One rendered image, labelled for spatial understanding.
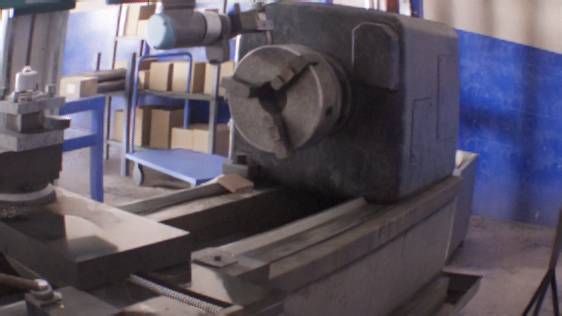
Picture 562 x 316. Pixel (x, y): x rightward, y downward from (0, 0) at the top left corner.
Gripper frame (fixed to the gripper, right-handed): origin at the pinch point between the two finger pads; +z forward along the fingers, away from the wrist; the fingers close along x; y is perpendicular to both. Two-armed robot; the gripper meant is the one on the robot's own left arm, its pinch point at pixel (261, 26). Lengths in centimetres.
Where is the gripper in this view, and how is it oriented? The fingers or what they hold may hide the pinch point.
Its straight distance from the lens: 194.9
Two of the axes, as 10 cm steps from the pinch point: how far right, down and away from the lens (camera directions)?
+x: -7.1, 1.6, 6.9
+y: -1.9, -9.8, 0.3
